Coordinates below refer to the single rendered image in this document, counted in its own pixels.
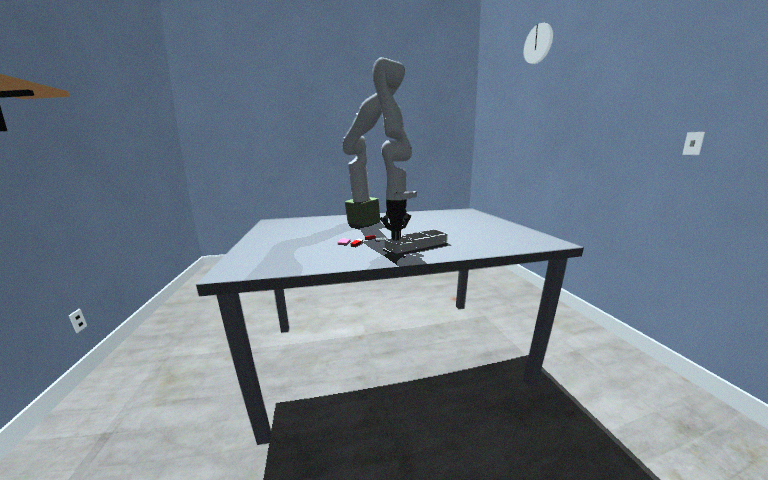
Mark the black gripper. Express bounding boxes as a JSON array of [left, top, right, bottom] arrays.
[[380, 199, 411, 241]]

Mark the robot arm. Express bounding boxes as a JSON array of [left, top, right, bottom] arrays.
[[342, 58, 417, 202]]

